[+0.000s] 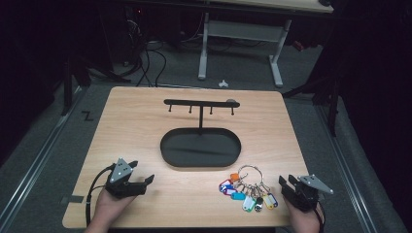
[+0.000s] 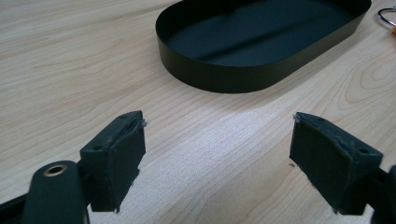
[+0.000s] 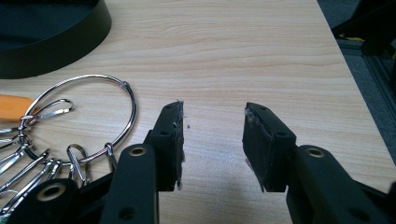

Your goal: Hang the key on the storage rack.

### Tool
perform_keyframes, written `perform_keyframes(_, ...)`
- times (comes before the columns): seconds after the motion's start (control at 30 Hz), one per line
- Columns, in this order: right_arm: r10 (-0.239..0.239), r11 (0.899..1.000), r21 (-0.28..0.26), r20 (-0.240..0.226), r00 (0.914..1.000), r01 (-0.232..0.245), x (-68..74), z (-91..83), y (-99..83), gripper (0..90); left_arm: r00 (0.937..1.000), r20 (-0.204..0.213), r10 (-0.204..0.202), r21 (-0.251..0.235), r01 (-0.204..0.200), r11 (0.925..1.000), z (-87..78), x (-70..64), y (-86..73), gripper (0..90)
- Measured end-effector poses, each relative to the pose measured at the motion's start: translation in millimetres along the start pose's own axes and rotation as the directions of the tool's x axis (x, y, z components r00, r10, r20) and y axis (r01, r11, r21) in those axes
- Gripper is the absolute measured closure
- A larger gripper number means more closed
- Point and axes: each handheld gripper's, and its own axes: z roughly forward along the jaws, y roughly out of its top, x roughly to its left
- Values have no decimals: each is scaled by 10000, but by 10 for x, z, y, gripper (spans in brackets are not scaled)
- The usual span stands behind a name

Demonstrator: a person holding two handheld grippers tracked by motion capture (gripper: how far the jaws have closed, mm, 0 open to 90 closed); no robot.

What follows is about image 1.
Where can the small white floor object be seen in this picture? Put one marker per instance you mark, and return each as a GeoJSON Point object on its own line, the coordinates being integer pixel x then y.
{"type": "Point", "coordinates": [223, 84]}

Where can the person's right hand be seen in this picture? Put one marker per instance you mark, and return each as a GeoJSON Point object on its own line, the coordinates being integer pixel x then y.
{"type": "Point", "coordinates": [302, 218]}

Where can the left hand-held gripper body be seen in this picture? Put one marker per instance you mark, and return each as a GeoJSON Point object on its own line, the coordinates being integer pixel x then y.
{"type": "Point", "coordinates": [120, 181]}

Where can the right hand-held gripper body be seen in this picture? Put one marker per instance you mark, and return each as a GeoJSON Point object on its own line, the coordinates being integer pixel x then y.
{"type": "Point", "coordinates": [306, 192]}

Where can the black metal stand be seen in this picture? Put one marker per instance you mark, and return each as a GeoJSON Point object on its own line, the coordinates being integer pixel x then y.
{"type": "Point", "coordinates": [333, 106]}
{"type": "Point", "coordinates": [68, 87]}

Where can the red object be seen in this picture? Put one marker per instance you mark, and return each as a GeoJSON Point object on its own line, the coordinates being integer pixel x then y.
{"type": "Point", "coordinates": [298, 45]}

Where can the grey tape strip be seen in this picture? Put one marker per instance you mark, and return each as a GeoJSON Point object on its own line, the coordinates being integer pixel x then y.
{"type": "Point", "coordinates": [73, 199]}

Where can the black key rack with tray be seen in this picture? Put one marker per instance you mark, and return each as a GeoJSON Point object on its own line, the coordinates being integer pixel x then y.
{"type": "Point", "coordinates": [200, 149]}

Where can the metal floor rail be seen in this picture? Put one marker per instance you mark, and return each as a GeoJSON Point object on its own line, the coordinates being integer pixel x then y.
{"type": "Point", "coordinates": [39, 161]}
{"type": "Point", "coordinates": [346, 171]}

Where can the white-framed desk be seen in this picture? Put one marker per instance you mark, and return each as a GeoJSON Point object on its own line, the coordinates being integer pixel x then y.
{"type": "Point", "coordinates": [246, 30]}

